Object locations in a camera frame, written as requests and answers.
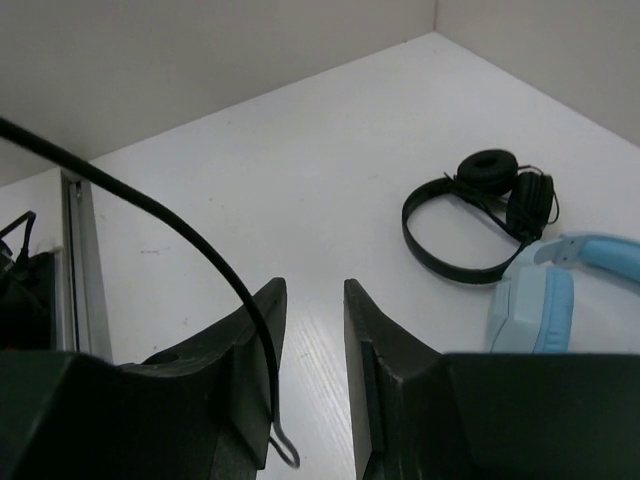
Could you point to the black on-ear headphones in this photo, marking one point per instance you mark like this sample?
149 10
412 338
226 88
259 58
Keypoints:
519 200

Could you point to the light blue gaming headphones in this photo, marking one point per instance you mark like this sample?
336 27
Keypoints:
532 305

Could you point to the aluminium front rail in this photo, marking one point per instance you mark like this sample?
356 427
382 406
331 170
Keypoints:
82 319

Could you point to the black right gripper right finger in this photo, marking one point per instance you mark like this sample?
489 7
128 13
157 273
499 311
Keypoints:
420 414

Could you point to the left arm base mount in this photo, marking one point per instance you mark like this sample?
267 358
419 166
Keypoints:
28 293

